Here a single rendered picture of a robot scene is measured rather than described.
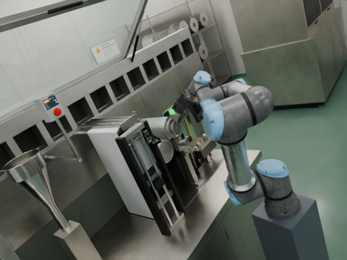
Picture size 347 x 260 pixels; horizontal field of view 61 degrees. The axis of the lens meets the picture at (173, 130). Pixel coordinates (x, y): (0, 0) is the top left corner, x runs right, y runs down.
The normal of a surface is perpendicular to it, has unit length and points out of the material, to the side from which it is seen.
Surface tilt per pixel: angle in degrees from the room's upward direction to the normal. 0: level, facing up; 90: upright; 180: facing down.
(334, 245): 0
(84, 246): 90
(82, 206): 90
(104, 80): 90
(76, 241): 90
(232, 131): 111
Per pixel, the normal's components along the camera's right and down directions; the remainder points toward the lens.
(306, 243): 0.59, 0.10
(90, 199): 0.75, -0.03
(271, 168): -0.22, -0.90
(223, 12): -0.56, 0.51
